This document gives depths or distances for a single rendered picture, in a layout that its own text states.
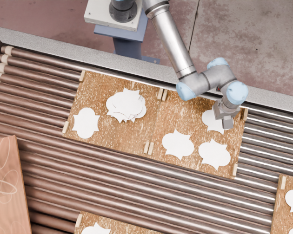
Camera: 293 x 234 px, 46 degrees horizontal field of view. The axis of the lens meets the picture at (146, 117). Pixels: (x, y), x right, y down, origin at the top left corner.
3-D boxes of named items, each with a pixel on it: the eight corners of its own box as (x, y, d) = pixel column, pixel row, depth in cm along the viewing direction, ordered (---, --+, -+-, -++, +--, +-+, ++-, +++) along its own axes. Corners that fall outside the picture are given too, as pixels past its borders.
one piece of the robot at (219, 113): (223, 123, 133) (215, 133, 149) (245, 120, 133) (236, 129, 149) (216, 94, 136) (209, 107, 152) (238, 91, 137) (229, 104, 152)
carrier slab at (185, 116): (164, 89, 168) (164, 88, 167) (246, 109, 165) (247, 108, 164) (146, 158, 159) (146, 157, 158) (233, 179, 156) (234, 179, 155)
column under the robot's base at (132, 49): (114, 50, 276) (98, -21, 192) (160, 59, 273) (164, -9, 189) (102, 94, 266) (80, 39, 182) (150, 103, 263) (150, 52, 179)
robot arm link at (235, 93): (242, 75, 125) (254, 94, 122) (234, 86, 135) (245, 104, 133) (223, 84, 124) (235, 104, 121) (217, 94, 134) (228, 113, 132)
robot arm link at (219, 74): (199, 64, 127) (214, 89, 125) (225, 53, 129) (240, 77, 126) (196, 73, 135) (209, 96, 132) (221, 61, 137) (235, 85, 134)
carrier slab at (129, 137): (84, 70, 172) (83, 69, 170) (163, 89, 168) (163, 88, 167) (63, 136, 162) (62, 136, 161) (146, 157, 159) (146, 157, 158)
